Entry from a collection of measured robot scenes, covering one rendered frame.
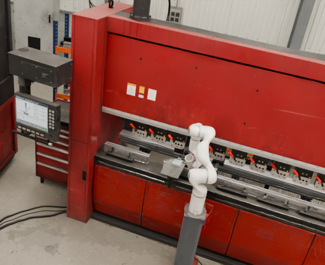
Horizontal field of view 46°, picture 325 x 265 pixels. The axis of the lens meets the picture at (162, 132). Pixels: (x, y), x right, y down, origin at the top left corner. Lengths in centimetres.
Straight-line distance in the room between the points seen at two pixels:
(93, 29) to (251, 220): 232
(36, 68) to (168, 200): 182
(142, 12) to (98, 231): 240
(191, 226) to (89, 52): 176
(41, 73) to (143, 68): 90
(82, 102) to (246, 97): 153
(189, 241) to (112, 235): 123
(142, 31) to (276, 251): 248
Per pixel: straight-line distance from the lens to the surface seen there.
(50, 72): 335
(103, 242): 437
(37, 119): 360
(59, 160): 472
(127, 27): 355
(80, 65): 364
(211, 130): 323
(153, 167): 399
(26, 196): 496
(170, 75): 353
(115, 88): 378
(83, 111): 379
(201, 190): 315
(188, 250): 354
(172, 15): 757
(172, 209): 409
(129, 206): 427
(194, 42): 337
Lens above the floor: 311
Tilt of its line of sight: 29 degrees down
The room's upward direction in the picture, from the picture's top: 9 degrees clockwise
